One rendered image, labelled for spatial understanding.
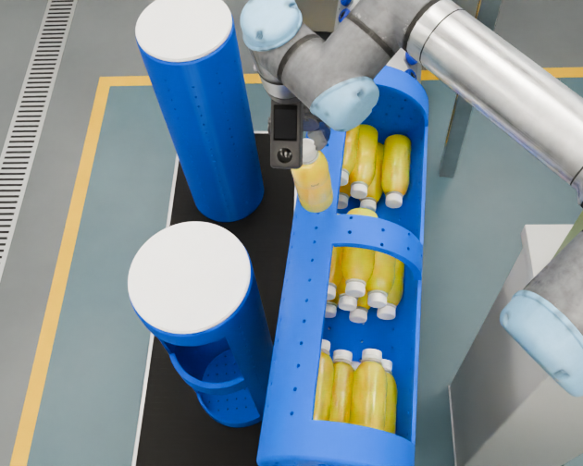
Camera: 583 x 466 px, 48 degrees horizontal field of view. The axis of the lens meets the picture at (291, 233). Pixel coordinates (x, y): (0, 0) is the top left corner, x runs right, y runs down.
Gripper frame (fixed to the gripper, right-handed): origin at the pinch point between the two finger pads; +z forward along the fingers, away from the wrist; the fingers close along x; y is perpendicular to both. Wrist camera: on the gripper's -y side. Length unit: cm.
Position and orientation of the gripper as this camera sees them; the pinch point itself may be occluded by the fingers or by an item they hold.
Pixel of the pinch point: (305, 149)
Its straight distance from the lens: 112.3
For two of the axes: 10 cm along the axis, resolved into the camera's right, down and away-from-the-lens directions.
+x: -9.9, -0.2, 1.7
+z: 1.6, 2.9, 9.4
